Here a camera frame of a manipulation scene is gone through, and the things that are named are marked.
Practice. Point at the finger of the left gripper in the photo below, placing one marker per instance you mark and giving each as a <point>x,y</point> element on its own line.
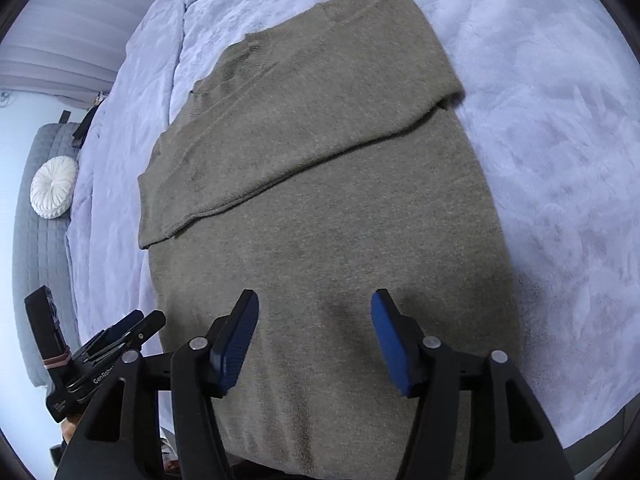
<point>119,329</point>
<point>140,328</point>

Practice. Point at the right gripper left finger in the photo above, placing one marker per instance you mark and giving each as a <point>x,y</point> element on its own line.
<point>119,435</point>

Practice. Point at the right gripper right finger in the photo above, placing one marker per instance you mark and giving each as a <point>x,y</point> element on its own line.
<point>510,435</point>

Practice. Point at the olive knit sweater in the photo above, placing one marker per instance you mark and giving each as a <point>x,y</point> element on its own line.
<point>320,161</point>

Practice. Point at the person's left hand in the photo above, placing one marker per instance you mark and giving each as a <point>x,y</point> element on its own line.
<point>69,427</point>

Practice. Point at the grey quilted sofa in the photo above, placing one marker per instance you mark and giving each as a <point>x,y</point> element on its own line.
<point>39,254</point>

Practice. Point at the white round cushion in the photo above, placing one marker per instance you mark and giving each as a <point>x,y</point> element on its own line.
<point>52,189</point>

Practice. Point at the white pleated curtain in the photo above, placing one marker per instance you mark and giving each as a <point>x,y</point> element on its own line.
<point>69,49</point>

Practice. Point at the lavender plush bed blanket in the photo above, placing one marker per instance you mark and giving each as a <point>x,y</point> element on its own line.
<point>552,109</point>

